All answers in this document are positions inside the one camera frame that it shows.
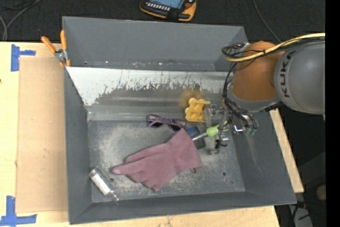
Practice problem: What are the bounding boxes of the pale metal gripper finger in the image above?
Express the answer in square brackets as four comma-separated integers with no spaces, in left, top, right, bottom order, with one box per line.
[206,136,230,156]
[203,104,217,127]

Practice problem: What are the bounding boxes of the yellow toy waffle block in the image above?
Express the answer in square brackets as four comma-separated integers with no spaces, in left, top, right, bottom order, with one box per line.
[184,97,211,123]

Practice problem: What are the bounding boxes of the purple sunglasses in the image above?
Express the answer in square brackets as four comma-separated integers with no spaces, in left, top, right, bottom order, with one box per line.
[146,113,188,132]

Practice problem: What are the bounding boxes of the pink glove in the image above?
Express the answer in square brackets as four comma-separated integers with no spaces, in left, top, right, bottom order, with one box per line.
[110,128,204,192]

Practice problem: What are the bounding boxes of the grey metal bin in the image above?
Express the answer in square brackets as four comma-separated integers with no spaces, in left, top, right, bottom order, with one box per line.
[61,15,298,224]

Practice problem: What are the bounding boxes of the clear glass vial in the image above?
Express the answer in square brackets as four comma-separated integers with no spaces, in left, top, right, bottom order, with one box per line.
[88,166,120,203]

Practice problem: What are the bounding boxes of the brown cardboard board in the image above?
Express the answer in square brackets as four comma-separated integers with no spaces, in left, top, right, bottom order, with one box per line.
[14,55,69,214]

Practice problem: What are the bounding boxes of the light green handled tool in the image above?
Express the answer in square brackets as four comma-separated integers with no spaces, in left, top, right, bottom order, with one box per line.
[191,124,230,141]

